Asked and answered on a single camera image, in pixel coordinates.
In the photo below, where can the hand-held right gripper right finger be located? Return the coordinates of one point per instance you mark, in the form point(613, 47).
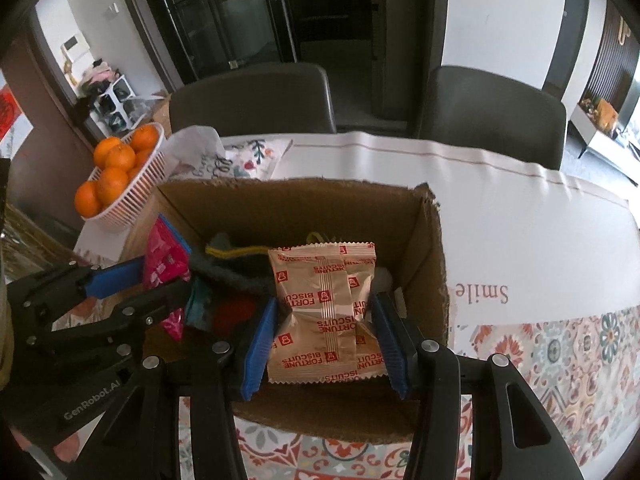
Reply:
point(390, 345)

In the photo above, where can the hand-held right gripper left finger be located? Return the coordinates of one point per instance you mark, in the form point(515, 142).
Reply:
point(260, 350)

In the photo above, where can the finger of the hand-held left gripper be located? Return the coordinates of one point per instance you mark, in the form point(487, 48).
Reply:
point(150, 305)
point(115, 277)

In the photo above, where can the teal small packet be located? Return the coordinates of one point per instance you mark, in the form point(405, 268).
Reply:
point(197, 305)

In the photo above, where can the pink snack packet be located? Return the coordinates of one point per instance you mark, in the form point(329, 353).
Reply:
point(162, 255)

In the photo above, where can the tan biscuit packet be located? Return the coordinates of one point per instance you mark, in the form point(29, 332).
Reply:
point(325, 310)

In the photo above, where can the dark green fuzzy cloth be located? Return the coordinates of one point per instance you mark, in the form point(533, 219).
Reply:
point(235, 270)

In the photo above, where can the brown cardboard box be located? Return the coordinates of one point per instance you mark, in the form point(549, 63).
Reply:
point(300, 200)

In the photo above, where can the red knitted plush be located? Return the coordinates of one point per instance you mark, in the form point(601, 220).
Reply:
point(235, 315)

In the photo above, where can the white slatted basket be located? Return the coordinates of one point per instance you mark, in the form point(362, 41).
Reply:
point(135, 200)

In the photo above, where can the pile of oranges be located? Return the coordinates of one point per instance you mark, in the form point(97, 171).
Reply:
point(112, 185)

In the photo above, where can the floral printed plastic bag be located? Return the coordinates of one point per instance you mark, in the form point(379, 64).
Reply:
point(200, 155)

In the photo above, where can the small brown carton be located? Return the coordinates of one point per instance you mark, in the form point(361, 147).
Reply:
point(161, 110)

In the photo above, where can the white shoe rack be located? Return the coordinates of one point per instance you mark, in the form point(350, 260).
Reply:
point(117, 95)

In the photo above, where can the patterned printed tablecloth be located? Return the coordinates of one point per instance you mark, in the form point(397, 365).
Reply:
point(525, 220)

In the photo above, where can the pile of clothes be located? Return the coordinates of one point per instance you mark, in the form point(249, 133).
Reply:
point(100, 77)

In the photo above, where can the red paper decoration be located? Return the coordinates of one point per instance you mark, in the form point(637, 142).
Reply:
point(7, 107)

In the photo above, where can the grey dining chair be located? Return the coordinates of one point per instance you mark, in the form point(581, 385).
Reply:
point(490, 115)
point(250, 100)

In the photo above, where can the white intercom panel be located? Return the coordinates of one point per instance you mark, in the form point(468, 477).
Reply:
point(75, 47)

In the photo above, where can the black glass cabinet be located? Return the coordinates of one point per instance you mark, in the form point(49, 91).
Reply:
point(225, 10)

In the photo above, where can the white tv stand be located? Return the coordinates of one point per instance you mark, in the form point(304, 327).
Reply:
point(605, 150)

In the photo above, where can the orange bag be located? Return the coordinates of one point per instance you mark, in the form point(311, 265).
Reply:
point(606, 117)

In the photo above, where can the gold wall ornament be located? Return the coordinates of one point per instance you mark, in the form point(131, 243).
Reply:
point(623, 30)

